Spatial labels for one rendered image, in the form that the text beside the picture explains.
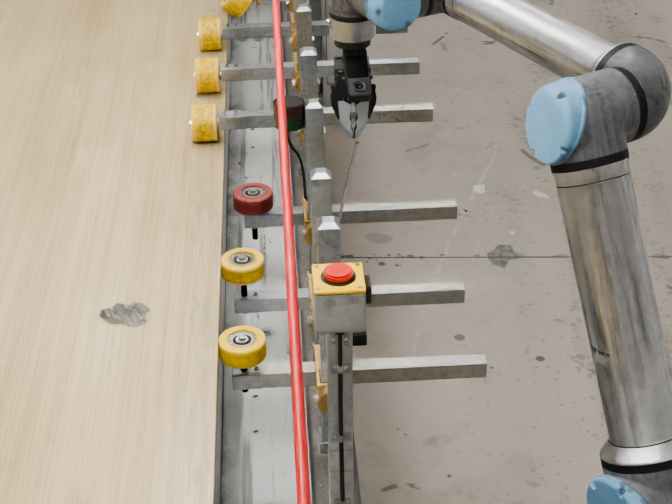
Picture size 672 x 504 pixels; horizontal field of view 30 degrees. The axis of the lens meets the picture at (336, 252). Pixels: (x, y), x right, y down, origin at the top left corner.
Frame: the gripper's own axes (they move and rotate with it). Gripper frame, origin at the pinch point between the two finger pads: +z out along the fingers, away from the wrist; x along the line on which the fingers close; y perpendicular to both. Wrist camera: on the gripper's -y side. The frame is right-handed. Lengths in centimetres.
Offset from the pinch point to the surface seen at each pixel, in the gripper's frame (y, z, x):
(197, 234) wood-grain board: -19.7, 10.4, 31.1
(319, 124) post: -10.3, -7.5, 7.0
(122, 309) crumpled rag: -46, 9, 43
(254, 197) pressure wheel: -7.2, 9.7, 20.3
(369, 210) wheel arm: -5.7, 14.4, -2.8
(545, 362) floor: 54, 100, -56
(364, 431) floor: 27, 100, -4
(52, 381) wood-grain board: -64, 11, 52
